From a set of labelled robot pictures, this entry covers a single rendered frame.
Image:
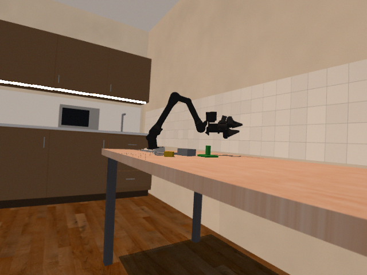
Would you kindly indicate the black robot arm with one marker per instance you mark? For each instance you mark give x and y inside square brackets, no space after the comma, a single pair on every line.
[211,117]

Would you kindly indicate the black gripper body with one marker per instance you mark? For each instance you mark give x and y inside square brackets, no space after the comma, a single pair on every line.
[223,127]

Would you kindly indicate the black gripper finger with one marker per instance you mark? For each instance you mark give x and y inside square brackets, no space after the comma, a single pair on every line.
[236,124]
[232,132]

